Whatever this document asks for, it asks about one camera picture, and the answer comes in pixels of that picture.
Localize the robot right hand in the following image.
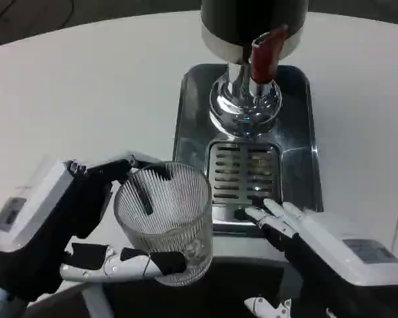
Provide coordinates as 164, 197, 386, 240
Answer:
235, 198, 398, 318

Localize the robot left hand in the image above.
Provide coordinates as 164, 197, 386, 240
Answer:
0, 150, 187, 303

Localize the clear ribbed glass cup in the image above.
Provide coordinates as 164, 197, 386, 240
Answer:
113, 161, 215, 288

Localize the slotted steel drip grid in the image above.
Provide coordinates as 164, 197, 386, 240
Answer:
212, 144, 279, 205

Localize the steel drip tray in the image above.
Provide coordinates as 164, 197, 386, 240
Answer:
172, 62, 324, 238

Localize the black steel drink dispenser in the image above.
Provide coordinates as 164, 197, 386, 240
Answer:
200, 0, 310, 138

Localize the white frame strut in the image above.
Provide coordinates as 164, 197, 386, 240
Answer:
82, 285, 114, 318

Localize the red tap handle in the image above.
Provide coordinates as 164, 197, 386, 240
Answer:
250, 25, 289, 83

